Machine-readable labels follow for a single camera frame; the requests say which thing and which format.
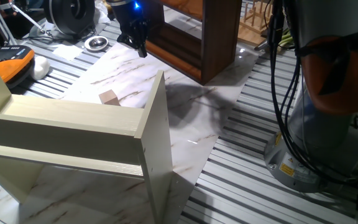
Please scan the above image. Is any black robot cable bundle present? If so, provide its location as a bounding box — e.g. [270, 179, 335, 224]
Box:
[266, 0, 358, 191]

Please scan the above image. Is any crumpled white plastic bag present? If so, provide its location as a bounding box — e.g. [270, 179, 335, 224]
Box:
[93, 0, 112, 26]

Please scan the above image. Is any small wooden block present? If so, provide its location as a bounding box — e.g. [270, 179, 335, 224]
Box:
[98, 89, 121, 106]

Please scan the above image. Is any white paper sheet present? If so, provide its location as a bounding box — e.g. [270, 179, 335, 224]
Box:
[52, 43, 84, 61]

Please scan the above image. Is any white marble pattern mat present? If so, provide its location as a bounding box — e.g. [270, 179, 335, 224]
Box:
[0, 5, 260, 224]

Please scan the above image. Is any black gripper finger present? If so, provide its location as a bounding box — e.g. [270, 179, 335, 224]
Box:
[134, 19, 149, 58]
[116, 32, 139, 50]

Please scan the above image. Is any metal cleaver knife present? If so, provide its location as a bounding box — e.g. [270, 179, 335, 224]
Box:
[254, 34, 275, 52]

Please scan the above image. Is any cream wooden shelf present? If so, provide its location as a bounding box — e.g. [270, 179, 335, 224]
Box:
[0, 53, 174, 224]

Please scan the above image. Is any wooden dish rack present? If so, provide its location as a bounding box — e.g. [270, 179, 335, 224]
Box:
[237, 0, 276, 47]

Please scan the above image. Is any white rounded soft object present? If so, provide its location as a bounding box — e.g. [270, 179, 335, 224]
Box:
[29, 55, 51, 81]

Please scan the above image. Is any thin metal stand rod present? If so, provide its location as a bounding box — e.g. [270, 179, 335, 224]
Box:
[7, 1, 48, 35]

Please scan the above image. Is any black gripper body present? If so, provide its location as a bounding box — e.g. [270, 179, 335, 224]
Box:
[108, 0, 150, 37]

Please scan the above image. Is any green onion bunch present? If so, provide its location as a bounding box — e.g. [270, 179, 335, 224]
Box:
[272, 27, 295, 51]

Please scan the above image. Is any dark brown wooden shelf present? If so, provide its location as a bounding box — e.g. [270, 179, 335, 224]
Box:
[141, 0, 244, 85]

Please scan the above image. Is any orange black teach pendant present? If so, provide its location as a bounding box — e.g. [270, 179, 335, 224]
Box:
[0, 45, 36, 90]

